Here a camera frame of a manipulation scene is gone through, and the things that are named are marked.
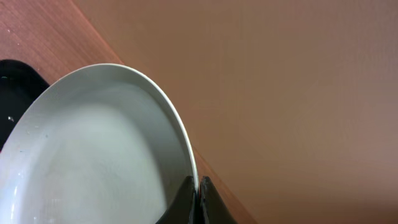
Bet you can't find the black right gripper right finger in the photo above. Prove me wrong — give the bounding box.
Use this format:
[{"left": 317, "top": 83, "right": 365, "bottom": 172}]
[{"left": 200, "top": 176, "right": 237, "bottom": 224}]

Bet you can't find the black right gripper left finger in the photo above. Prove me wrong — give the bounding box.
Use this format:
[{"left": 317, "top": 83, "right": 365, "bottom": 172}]
[{"left": 156, "top": 176, "right": 196, "bottom": 224}]

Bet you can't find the pale green plate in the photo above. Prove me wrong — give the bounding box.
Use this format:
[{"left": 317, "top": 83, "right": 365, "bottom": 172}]
[{"left": 1, "top": 63, "right": 198, "bottom": 223}]

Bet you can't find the black water tray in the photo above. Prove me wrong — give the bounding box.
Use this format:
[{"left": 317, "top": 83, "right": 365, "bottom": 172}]
[{"left": 0, "top": 59, "right": 49, "bottom": 146}]

